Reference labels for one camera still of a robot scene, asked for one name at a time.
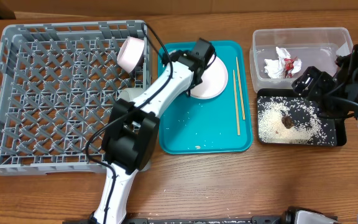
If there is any white and red wrapper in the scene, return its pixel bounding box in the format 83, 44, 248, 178
264, 47, 302, 78

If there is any brown food scrap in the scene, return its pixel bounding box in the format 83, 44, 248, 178
282, 115, 294, 129

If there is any pile of rice grains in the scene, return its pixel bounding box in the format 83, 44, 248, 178
257, 96, 337, 146

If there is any wooden chopstick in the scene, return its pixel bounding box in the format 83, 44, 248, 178
236, 57, 246, 120
232, 70, 241, 136

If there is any large white plate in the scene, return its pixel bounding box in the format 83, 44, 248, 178
190, 56, 228, 100

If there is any grey bowl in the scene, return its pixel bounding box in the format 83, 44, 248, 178
118, 88, 144, 102

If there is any small white plate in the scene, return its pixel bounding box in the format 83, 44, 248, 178
117, 37, 145, 73

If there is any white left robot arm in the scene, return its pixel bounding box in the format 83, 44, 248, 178
89, 39, 216, 223

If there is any clear plastic waste bin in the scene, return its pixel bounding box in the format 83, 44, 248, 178
249, 27, 353, 92

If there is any black waste tray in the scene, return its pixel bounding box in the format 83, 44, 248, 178
256, 88, 347, 147

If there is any grey plastic dishwasher rack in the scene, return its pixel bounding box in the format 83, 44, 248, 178
0, 20, 152, 175

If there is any teal plastic serving tray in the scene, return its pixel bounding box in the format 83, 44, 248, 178
159, 40, 254, 154

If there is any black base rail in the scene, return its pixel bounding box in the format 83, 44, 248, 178
62, 205, 338, 224

